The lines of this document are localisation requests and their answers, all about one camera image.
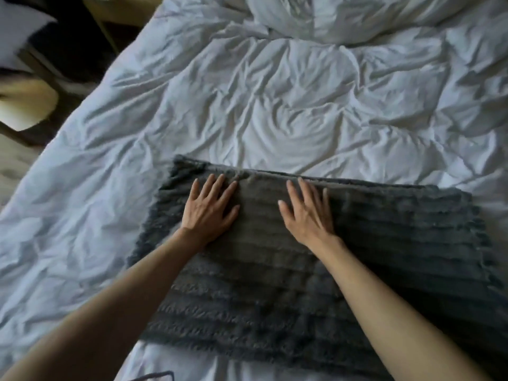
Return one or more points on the person's right hand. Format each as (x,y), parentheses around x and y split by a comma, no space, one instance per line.
(309,226)

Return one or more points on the person's left hand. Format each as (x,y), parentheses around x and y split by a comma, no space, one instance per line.
(206,220)

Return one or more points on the person's right little finger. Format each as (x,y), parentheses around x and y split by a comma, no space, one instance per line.
(327,204)

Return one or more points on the person's left middle finger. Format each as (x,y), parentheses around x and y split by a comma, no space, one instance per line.
(217,187)

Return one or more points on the person's left thumb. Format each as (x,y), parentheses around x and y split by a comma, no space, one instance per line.
(232,217)

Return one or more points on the person's right thumb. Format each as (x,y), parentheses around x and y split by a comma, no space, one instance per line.
(286,215)

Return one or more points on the person's right middle finger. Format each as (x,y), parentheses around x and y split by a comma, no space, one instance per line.
(307,194)

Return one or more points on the person's left little finger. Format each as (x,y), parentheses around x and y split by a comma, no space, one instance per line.
(194,189)

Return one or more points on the grey ribbed fleece blanket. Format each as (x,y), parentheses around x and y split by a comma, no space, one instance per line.
(397,242)

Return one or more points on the person's right forearm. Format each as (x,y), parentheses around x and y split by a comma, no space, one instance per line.
(393,317)

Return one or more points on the person's left forearm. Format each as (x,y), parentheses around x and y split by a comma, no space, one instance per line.
(99,317)

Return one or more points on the white crumpled duvet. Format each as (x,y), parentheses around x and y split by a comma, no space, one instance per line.
(277,107)

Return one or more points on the white pillow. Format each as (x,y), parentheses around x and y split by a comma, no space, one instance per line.
(341,15)

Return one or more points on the wooden chair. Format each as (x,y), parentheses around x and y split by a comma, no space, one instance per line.
(31,103)

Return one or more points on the light wooden cabinet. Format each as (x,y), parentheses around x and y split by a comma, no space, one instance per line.
(123,11)

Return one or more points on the white cloth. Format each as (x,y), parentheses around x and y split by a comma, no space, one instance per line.
(18,35)

